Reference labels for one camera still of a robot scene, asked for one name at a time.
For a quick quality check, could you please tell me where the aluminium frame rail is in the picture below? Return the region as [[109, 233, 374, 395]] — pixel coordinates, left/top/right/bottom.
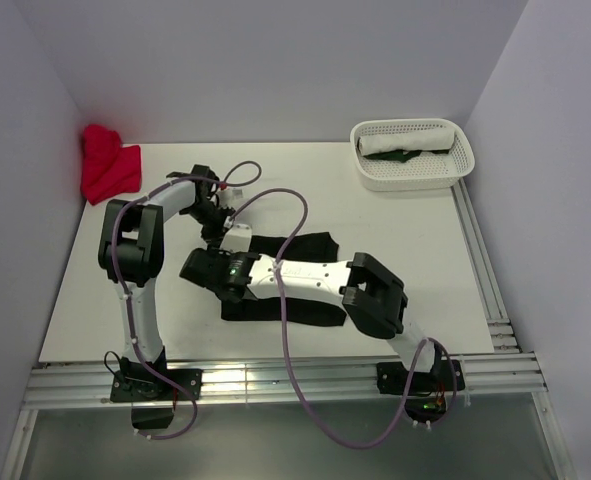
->
[[2, 184, 576, 479]]

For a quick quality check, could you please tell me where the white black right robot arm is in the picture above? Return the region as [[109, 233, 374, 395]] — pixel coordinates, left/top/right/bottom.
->
[[180, 249, 443, 390]]

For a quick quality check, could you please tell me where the black t shirt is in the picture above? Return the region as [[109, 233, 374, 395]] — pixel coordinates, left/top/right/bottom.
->
[[221, 232, 346, 327]]

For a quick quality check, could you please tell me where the white perforated plastic basket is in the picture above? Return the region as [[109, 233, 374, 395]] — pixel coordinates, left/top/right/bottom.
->
[[350, 118, 475, 192]]

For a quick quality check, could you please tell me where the red t shirt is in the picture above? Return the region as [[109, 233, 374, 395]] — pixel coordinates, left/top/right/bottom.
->
[[81, 124, 142, 205]]

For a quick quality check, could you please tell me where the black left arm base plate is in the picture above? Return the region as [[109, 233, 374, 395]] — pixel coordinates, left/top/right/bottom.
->
[[109, 358, 203, 403]]

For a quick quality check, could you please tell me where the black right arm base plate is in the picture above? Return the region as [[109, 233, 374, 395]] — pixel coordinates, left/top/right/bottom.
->
[[376, 359, 466, 396]]

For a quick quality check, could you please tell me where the dark green rolled t shirt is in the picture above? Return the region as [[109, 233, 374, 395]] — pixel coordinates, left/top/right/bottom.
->
[[363, 149, 450, 163]]

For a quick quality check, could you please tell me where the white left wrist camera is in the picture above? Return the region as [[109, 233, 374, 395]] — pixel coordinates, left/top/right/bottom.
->
[[218, 187, 245, 209]]

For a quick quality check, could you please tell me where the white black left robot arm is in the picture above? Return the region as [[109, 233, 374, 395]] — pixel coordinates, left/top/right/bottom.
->
[[98, 165, 233, 399]]

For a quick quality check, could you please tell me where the rolled white t shirt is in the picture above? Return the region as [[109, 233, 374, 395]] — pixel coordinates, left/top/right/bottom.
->
[[357, 127, 455, 156]]

